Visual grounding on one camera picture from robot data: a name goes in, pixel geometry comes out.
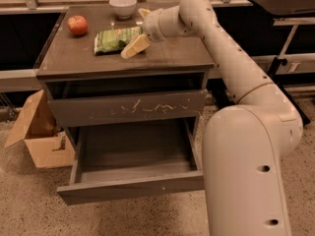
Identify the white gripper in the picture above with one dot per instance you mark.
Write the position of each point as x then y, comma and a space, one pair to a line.
153, 26

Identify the green jalapeno chip bag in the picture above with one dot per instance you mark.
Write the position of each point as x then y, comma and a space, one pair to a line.
113, 40

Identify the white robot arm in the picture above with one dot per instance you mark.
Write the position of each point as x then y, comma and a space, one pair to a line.
243, 144

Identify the grey drawer cabinet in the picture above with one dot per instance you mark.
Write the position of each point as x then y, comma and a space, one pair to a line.
70, 68

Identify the scratched grey upper drawer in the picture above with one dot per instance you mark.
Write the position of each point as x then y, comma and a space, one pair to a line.
127, 108

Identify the open grey lower drawer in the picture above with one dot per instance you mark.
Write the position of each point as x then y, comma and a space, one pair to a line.
131, 160

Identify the white ceramic bowl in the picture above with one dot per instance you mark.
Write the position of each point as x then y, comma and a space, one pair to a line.
123, 9

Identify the red apple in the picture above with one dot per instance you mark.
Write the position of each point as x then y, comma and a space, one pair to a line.
77, 25

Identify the black side table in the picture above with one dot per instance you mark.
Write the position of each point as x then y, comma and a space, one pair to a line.
283, 31

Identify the open cardboard box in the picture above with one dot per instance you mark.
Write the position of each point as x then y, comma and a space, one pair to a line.
47, 144

